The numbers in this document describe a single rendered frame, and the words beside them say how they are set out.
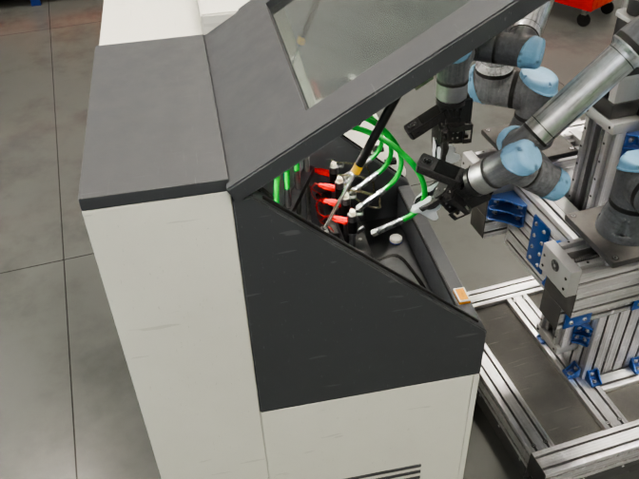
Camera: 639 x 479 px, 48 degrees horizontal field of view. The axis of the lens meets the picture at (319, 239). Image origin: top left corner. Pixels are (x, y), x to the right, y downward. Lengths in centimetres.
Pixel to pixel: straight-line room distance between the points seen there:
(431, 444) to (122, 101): 124
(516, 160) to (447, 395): 72
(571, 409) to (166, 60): 177
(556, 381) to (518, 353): 18
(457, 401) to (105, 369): 164
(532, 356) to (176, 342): 157
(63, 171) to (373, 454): 287
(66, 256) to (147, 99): 216
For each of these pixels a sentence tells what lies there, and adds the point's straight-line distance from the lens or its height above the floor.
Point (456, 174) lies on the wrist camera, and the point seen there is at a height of 134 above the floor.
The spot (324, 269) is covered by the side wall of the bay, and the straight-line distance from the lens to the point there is 155.
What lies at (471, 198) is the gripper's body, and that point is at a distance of 169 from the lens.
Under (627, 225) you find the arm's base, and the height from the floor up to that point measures 109.
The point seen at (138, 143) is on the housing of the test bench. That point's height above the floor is 150.
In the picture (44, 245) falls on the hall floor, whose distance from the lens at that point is 389.
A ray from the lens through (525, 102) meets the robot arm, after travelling 231.
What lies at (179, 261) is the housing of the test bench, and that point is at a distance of 149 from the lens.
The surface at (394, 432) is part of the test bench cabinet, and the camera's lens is 205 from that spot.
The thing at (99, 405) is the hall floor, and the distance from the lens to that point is 304.
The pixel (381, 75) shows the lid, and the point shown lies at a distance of 135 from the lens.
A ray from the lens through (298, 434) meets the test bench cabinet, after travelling 196.
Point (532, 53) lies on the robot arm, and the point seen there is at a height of 154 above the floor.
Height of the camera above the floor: 226
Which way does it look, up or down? 39 degrees down
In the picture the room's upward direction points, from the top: 2 degrees counter-clockwise
